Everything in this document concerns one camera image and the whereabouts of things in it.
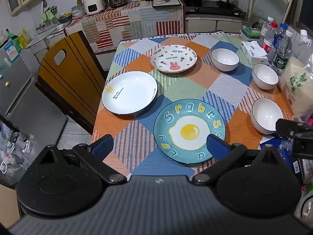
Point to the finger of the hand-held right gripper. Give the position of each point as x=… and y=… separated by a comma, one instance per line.
x=285, y=127

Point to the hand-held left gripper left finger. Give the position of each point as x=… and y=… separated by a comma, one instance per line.
x=104, y=145

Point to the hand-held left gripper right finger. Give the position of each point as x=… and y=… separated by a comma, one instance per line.
x=216, y=146

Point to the white ribbed bowl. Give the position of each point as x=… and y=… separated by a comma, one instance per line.
x=225, y=57
x=266, y=115
x=265, y=76

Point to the teal fried egg plate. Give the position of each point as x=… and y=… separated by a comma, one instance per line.
x=188, y=132

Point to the white plate with sun print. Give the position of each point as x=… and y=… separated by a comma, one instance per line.
x=132, y=93

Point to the pink rabbit print plate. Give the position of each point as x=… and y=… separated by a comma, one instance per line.
x=173, y=58

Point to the stack of kitchen bowls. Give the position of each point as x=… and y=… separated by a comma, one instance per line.
x=78, y=11

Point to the blue book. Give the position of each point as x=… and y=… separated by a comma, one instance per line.
x=277, y=146

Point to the bag of rice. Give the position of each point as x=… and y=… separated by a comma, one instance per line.
x=297, y=85

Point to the patchwork tablecloth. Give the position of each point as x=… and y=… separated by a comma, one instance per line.
x=185, y=83

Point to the wooden chair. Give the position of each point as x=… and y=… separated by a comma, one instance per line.
x=71, y=78

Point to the white tissue box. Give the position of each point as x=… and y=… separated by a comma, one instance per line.
x=254, y=52

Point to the white spout pouch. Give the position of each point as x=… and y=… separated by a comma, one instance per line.
x=302, y=45

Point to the blue label water bottle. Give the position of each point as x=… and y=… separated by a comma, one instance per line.
x=276, y=41

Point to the clear plastic bags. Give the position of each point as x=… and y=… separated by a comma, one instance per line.
x=14, y=156

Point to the red label water bottle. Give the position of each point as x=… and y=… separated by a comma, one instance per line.
x=268, y=38

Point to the green plastic basket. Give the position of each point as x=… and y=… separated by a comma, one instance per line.
x=251, y=31

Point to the clear water bottle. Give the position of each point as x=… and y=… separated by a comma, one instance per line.
x=264, y=28

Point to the grey refrigerator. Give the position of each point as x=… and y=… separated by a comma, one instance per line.
x=12, y=78

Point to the striped counter cloth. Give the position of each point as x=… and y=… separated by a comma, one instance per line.
x=127, y=24

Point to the blue dish basin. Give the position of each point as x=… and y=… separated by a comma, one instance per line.
x=64, y=19

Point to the black gas stove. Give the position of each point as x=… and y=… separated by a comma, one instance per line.
x=212, y=8

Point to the white rice cooker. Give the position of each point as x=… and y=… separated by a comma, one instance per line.
x=94, y=6

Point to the green cloth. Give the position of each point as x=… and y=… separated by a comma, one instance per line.
x=47, y=16

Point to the cutting board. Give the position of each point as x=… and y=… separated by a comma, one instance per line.
x=167, y=3

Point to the kitchen knife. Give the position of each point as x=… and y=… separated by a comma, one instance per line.
x=162, y=1

